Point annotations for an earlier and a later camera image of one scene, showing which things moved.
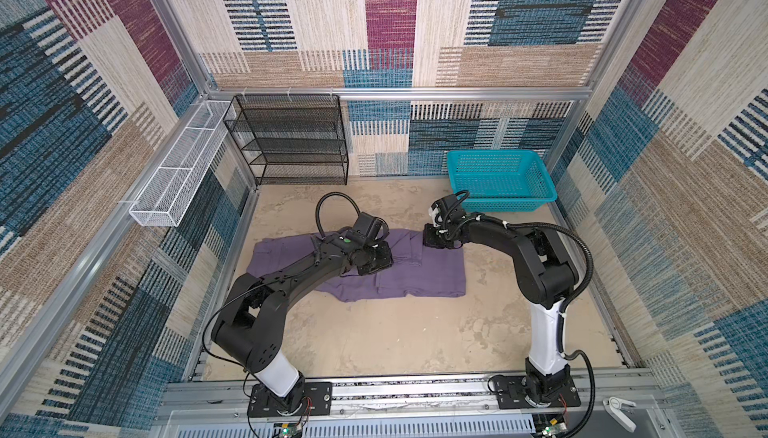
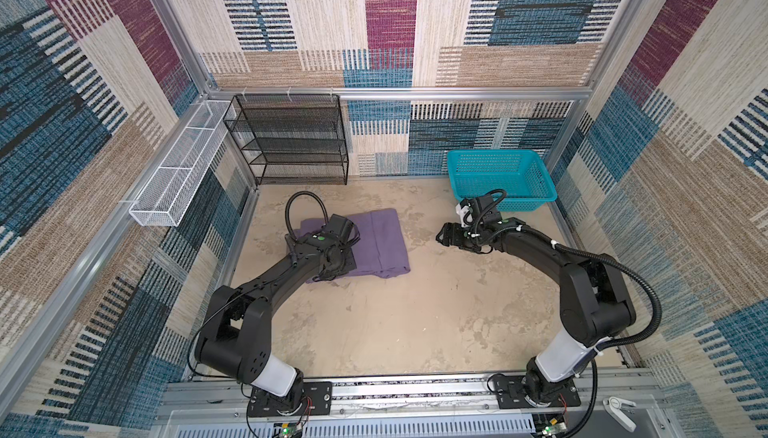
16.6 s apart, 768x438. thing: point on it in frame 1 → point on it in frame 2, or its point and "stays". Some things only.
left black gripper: x=385 y=261 → x=349 y=263
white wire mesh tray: x=168 y=193 stays
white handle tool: x=613 y=406 stays
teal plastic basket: x=501 y=180 stays
